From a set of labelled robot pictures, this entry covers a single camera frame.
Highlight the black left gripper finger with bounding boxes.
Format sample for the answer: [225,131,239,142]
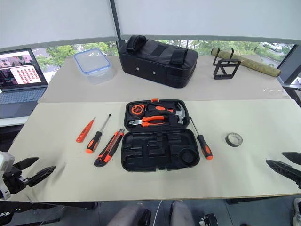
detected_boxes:
[23,165,57,188]
[13,157,39,171]

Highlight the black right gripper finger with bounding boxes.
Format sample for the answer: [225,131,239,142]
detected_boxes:
[281,152,301,166]
[265,159,301,189]

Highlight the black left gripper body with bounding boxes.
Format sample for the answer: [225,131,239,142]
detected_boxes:
[4,164,26,195]

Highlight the screwdriver black orange handle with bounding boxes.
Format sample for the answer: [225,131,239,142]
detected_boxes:
[190,116,214,161]
[86,114,112,154]

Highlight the black tool case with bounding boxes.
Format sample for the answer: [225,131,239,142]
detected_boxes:
[120,98,200,173]

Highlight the black base white lettering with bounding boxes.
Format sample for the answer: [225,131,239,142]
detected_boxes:
[0,201,67,226]

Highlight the grey sneaker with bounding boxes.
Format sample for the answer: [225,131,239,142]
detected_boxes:
[292,197,301,226]

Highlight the orange voltage tester screwdriver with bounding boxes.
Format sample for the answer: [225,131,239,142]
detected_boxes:
[75,116,96,144]

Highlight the black tape roll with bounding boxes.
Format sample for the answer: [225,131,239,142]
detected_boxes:
[225,132,243,147]

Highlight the black orange utility knife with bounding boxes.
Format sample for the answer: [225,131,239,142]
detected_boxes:
[94,129,125,168]

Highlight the open laptop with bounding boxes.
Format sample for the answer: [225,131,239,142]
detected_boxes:
[0,48,49,118]

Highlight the small black device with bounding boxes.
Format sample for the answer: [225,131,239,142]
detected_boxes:
[199,213,220,226]

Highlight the grey rounded shape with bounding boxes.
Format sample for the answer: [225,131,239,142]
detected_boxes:
[106,203,151,226]
[170,200,196,226]

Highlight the rolled olive mat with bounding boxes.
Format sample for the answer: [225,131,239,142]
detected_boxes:
[210,47,282,77]

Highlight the black metal rack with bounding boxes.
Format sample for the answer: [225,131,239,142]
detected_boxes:
[213,48,242,81]

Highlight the orange black tape measure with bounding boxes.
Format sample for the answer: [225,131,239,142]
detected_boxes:
[130,103,146,116]

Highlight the clear container blue lid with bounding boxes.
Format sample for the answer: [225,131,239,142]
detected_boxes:
[73,48,115,85]

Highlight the white roller blind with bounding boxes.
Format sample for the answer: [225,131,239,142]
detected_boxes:
[0,0,118,49]
[114,0,301,46]

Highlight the black fabric bag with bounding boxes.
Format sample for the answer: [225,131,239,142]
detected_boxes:
[118,35,198,89]

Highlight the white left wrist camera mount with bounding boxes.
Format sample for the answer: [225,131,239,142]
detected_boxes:
[0,151,16,201]

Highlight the claw hammer black orange handle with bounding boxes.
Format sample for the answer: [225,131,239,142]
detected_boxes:
[147,102,188,126]

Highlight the thin white cable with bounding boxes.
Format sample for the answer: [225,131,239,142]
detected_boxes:
[154,200,163,226]

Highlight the orange handled pliers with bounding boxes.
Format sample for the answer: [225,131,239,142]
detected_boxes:
[128,115,168,128]

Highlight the grey window post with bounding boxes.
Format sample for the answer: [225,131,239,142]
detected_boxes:
[110,0,126,49]

